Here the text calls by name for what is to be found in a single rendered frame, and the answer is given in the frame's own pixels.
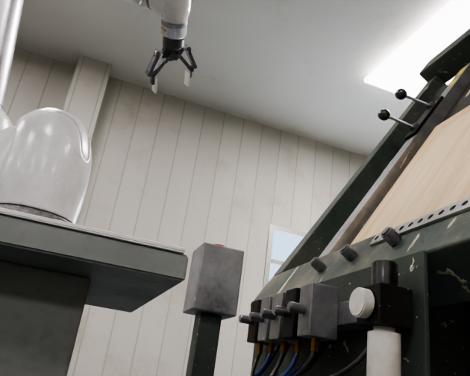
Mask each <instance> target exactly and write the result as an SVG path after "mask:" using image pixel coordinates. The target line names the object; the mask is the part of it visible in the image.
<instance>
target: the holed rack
mask: <svg viewBox="0 0 470 376"><path fill-rule="evenodd" d="M467 210H470V197H468V198H464V199H463V200H460V201H458V202H455V203H453V204H450V205H448V206H446V207H443V208H440V209H438V210H435V211H433V212H431V213H428V214H426V215H423V216H420V217H418V218H416V219H413V220H411V221H408V222H405V223H404V224H402V225H399V226H396V227H394V228H393V229H394V230H395V231H396V232H397V233H398V234H399V235H400V236H401V235H403V234H407V233H409V232H411V231H415V230H417V229H419V228H423V227H425V226H428V225H431V224H433V223H435V222H439V221H441V220H443V219H447V218H449V217H452V216H455V215H457V214H459V213H463V212H465V211H467ZM382 242H385V240H384V239H383V238H382V237H381V233H379V234H376V236H375V237H374V239H373V240H372V242H371V243H370V246H373V245H377V244H379V243H382Z"/></svg>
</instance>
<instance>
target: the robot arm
mask: <svg viewBox="0 0 470 376"><path fill-rule="evenodd" d="M123 1H125V2H127V3H129V4H132V5H134V6H137V7H141V8H145V9H149V10H153V11H155V12H156V13H158V14H159V15H161V34H162V35H163V48H162V50H157V49H155V50H154V55H153V57H152V59H151V61H150V63H149V65H148V67H147V69H146V71H145V74H147V76H148V77H150V83H151V85H152V91H153V92H154V94H157V76H156V75H157V73H158V72H159V71H160V70H161V69H162V68H163V66H164V65H165V64H166V63H168V61H173V60H178V59H180V60H181V61H182V62H183V63H184V65H185V66H186V67H187V68H185V77H184V85H185V86H186V87H187V88H189V80H190V78H191V77H192V72H194V69H197V65H196V63H195V60H194V58H193V55H192V53H191V48H190V47H189V46H188V45H185V46H184V37H185V36H186V35H187V23H188V21H187V20H188V16H189V13H190V8H191V0H123ZM23 2H24V0H0V207H1V208H5V209H8V210H15V211H19V212H23V213H29V214H33V215H36V216H42V217H46V218H50V219H56V220H60V221H64V222H70V223H73V224H76V222H77V219H78V216H79V213H80V211H81V208H82V205H83V203H84V198H85V195H86V192H87V186H88V183H89V179H90V172H91V166H92V149H91V142H90V137H89V136H88V135H87V131H86V128H85V127H84V124H83V123H82V122H81V121H80V120H79V119H78V118H77V117H75V116H73V115H72V114H70V113H67V112H66V111H63V110H59V109H56V108H50V107H47V108H43V109H37V110H33V111H31V112H29V113H26V114H25V115H24V116H22V117H20V118H19V119H18V121H17V123H16V125H13V124H12V122H11V121H10V119H9V118H8V116H7V114H6V113H5V112H4V111H3V108H4V100H5V96H6V92H7V85H8V81H9V77H10V69H11V65H12V61H13V53H14V49H15V45H16V38H17V34H18V30H19V22H20V18H21V14H22V6H23ZM184 51H185V52H186V53H187V57H188V58H189V61H190V63H191V66H190V65H189V64H188V62H186V61H185V59H184V58H183V57H182V54H183V52H184ZM161 54H163V55H162V56H161ZM160 56H161V57H160ZM159 58H160V60H159ZM164 58H166V59H164ZM158 60H159V61H158Z"/></svg>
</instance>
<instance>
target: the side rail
mask: <svg viewBox="0 0 470 376"><path fill-rule="evenodd" d="M447 86H448V85H447V84H446V83H445V82H444V81H443V80H442V79H441V78H440V77H439V76H438V75H436V76H435V77H434V78H432V79H431V80H430V81H428V82H427V83H426V84H425V86H424V87H423V88H422V90H421V91H420V92H419V94H418V95H417V96H416V98H417V99H419V100H422V101H425V102H427V103H430V102H431V101H435V100H436V99H438V98H439V97H440V96H441V94H442V93H443V92H444V91H445V89H446V88H447ZM426 109H427V106H426V105H423V104H420V103H418V102H416V101H412V102H411V103H410V105H409V106H408V107H407V109H406V110H405V111H404V112H403V113H402V114H401V116H400V117H399V118H398V119H400V120H402V121H404V122H407V123H410V124H411V125H413V123H415V122H417V121H418V120H419V119H420V117H421V116H422V114H423V113H424V112H425V111H426ZM409 132H410V127H408V126H406V125H402V124H401V123H398V122H395V124H394V125H393V126H392V127H391V128H390V129H389V131H388V132H387V133H386V135H385V136H384V137H383V139H382V140H381V141H380V142H379V143H378V144H377V146H376V147H375V149H374V150H373V151H372V152H371V154H370V155H369V156H368V157H367V158H366V160H365V161H364V162H363V164H362V165H361V166H360V168H359V169H358V170H357V171H356V172H355V173H354V175H353V176H352V177H351V179H350V180H349V181H348V183H347V184H346V185H345V186H344V187H343V188H342V190H341V191H340V192H339V194H338V195H337V196H336V197H335V199H334V200H333V201H332V202H331V204H330V205H329V206H328V208H327V209H326V210H325V212H323V214H322V215H321V216H320V217H319V219H318V220H317V221H316V223H315V224H314V225H313V226H312V227H311V229H310V230H309V231H308V232H307V234H306V235H305V236H304V238H303V239H302V240H301V241H300V243H299V244H298V245H297V246H296V247H295V249H294V250H293V252H292V253H291V254H290V255H289V256H288V258H287V259H286V260H285V261H284V263H283V264H282V265H281V267H280V268H279V269H278V270H277V271H276V273H275V274H274V276H275V275H279V274H280V273H283V272H286V271H288V270H290V269H293V268H295V267H297V266H300V265H303V264H305V263H308V262H310V261H311V260H312V259H313V258H314V257H319V256H320V255H321V253H322V252H323V251H324V250H325V248H326V247H327V246H328V244H329V243H330V241H331V240H332V239H333V238H334V237H335V235H336V234H337V232H338V231H339V229H340V228H341V227H342V226H343V225H344V223H345V222H346V220H347V219H348V217H349V216H350V215H351V214H352V213H353V211H354V210H355V208H356V207H357V205H358V204H359V203H360V202H361V201H362V200H363V198H364V197H365V195H366V194H367V192H368V191H369V190H370V189H371V188H372V186H373V185H374V183H375V182H376V180H377V179H378V178H379V177H380V175H381V173H382V172H383V171H384V169H385V168H386V167H387V166H388V164H389V163H390V161H391V160H392V159H393V158H394V157H395V155H396V154H397V153H398V152H399V150H400V149H401V147H402V146H403V145H404V143H405V142H406V140H405V137H406V135H408V133H409Z"/></svg>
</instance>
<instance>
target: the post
mask: <svg viewBox="0 0 470 376"><path fill-rule="evenodd" d="M221 322H222V317H221V316H217V315H213V314H208V313H199V314H196V315H195V321H194V325H193V331H192V339H191V344H190V349H189V358H188V363H187V371H186V376H214V370H215V364H216V355H217V349H218V344H219V333H220V327H221Z"/></svg>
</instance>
